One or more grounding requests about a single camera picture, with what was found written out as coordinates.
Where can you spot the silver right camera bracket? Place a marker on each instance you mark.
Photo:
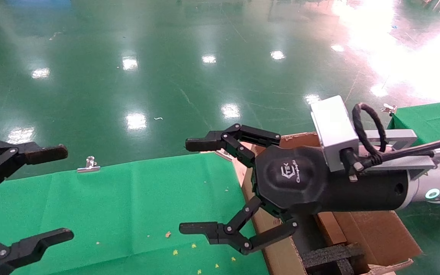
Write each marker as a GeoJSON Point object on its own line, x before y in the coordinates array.
{"type": "Point", "coordinates": [399, 136]}

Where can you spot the black foam block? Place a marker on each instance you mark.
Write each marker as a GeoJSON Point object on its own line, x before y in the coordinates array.
{"type": "Point", "coordinates": [351, 269]}
{"type": "Point", "coordinates": [330, 254]}

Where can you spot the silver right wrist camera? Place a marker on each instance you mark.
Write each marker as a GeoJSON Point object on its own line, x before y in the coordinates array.
{"type": "Point", "coordinates": [334, 130]}

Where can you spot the silver metal binder clip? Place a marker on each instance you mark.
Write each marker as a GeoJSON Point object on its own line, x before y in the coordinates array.
{"type": "Point", "coordinates": [390, 109]}
{"type": "Point", "coordinates": [88, 164]}

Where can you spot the large open cardboard carton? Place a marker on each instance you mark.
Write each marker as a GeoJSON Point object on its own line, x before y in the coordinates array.
{"type": "Point", "coordinates": [376, 233]}

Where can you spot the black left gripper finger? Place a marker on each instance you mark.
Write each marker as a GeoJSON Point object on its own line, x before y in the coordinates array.
{"type": "Point", "coordinates": [21, 154]}
{"type": "Point", "coordinates": [25, 248]}

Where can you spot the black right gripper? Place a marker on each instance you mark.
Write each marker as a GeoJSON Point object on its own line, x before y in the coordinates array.
{"type": "Point", "coordinates": [292, 183]}

